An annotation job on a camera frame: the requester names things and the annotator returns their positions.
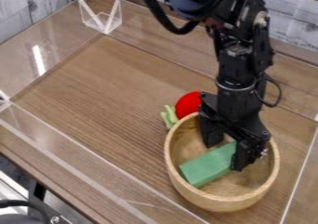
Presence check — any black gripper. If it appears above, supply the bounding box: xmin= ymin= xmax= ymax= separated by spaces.
xmin=199 ymin=86 xmax=271 ymax=171

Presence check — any black metal table frame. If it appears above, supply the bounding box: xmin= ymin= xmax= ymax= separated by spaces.
xmin=0 ymin=156 xmax=92 ymax=224

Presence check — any wooden bowl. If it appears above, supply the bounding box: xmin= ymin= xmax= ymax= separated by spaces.
xmin=165 ymin=113 xmax=281 ymax=213

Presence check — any black cable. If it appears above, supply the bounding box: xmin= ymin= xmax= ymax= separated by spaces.
xmin=0 ymin=197 xmax=43 ymax=224

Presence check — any green rectangular block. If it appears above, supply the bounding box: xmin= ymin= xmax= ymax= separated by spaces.
xmin=179 ymin=142 xmax=237 ymax=188

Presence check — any clear acrylic tray wall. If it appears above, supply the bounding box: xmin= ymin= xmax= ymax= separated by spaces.
xmin=0 ymin=91 xmax=207 ymax=224

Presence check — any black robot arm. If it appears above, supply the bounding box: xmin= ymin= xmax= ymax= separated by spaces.
xmin=165 ymin=0 xmax=274 ymax=171

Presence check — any red toy strawberry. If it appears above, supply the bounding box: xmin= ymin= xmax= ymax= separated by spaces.
xmin=161 ymin=91 xmax=202 ymax=129

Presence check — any clear acrylic corner bracket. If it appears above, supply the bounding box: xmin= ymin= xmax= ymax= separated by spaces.
xmin=79 ymin=0 xmax=123 ymax=34

